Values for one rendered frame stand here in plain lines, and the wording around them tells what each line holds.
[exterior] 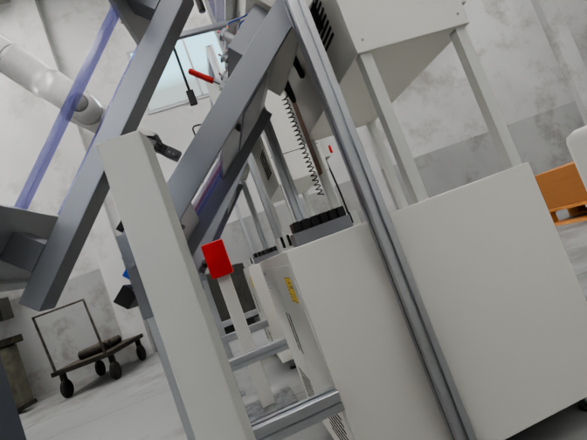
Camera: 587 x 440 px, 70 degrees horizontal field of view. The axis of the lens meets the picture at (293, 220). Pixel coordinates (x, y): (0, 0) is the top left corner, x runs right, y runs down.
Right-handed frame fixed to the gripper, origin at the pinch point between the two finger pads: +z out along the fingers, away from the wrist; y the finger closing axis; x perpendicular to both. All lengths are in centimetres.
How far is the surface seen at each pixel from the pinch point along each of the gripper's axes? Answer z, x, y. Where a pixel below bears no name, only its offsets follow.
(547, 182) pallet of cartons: 259, -151, 209
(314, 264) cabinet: 44, 13, -34
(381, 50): 39, -42, -28
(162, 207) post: 16, 16, -67
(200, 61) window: -124, -206, 483
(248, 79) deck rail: 13.7, -18.4, -31.0
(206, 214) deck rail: 13.3, 10.2, 35.1
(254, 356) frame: 52, 51, 34
